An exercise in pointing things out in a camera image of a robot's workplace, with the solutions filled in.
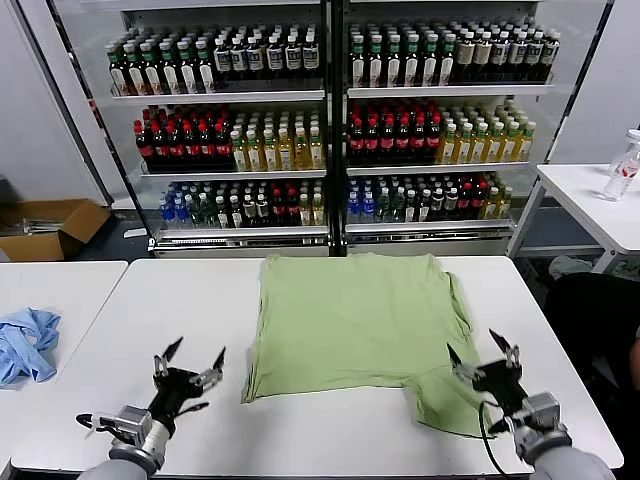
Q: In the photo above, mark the white floor scrap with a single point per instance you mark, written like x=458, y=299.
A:
x=135, y=233

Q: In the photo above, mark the crumpled light blue cloth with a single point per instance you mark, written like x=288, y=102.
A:
x=25, y=350

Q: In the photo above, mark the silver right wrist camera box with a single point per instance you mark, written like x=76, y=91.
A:
x=545, y=410

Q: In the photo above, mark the small red cap cola bottle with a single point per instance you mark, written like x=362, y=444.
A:
x=465, y=205
x=478, y=205
x=291, y=212
x=277, y=212

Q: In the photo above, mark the grey metal rods bundle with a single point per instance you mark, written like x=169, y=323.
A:
x=40, y=226

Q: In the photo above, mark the grey cloth bundle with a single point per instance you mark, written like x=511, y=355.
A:
x=567, y=267

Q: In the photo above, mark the light green t-shirt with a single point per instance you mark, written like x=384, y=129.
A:
x=350, y=325

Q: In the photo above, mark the green cap tea bottle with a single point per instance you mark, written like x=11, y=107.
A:
x=136, y=75
x=376, y=65
x=358, y=65
x=119, y=75
x=189, y=73
x=430, y=64
x=153, y=74
x=206, y=73
x=412, y=65
x=394, y=65
x=447, y=64
x=171, y=74

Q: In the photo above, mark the small brown tea bottle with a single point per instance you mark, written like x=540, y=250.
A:
x=451, y=207
x=437, y=207
x=249, y=214
x=263, y=214

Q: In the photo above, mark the beige label dark bottle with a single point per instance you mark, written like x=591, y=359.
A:
x=482, y=55
x=465, y=55

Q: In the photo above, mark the white shelf with bottles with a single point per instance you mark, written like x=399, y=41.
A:
x=450, y=91

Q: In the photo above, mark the white side table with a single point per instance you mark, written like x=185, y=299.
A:
x=590, y=200

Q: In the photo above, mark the small green tinted bottle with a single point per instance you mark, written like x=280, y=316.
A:
x=382, y=210
x=410, y=209
x=221, y=215
x=396, y=210
x=235, y=215
x=194, y=215
x=423, y=209

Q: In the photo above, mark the clear plastic bottle red label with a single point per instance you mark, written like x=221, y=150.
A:
x=622, y=170

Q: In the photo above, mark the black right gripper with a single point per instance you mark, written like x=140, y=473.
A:
x=500, y=385

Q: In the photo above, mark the person forearm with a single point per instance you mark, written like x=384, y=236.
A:
x=636, y=355

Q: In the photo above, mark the brown cardboard box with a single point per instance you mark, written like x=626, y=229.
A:
x=40, y=245

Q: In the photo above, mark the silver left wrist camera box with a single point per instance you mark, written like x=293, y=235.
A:
x=135, y=422

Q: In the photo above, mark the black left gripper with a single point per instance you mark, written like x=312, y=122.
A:
x=175, y=395

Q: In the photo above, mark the blue label dark bottle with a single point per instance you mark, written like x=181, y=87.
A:
x=257, y=59
x=534, y=53
x=310, y=57
x=550, y=52
x=240, y=59
x=223, y=60
x=293, y=57
x=517, y=54
x=275, y=58
x=500, y=54

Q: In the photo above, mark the small yellow juice bottle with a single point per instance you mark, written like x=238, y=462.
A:
x=505, y=205
x=318, y=212
x=492, y=206
x=305, y=212

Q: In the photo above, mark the glass drinks display cabinet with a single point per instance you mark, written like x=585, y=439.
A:
x=225, y=96

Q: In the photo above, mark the small blue water bottle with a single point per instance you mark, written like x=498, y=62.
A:
x=166, y=215
x=368, y=210
x=180, y=215
x=354, y=210

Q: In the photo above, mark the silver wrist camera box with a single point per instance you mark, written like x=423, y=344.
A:
x=135, y=422
x=545, y=410

